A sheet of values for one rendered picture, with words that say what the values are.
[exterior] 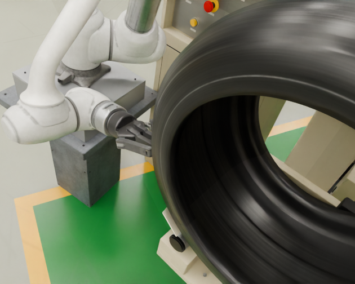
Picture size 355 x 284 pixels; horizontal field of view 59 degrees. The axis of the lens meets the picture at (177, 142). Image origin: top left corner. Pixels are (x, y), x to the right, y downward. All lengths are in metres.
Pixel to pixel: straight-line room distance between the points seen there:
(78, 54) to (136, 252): 1.00
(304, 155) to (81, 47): 0.83
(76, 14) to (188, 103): 0.45
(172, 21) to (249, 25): 1.12
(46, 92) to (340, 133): 0.69
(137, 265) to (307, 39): 1.48
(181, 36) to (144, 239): 1.03
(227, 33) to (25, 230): 1.58
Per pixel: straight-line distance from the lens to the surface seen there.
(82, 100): 0.90
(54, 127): 0.85
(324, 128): 0.81
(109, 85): 1.33
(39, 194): 1.93
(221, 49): 0.40
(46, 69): 0.81
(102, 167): 1.67
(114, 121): 0.83
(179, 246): 0.73
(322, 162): 0.86
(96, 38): 1.22
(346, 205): 0.85
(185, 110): 0.45
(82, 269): 1.69
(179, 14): 1.46
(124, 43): 1.21
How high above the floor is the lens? 1.56
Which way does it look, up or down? 45 degrees down
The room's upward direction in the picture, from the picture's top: 13 degrees clockwise
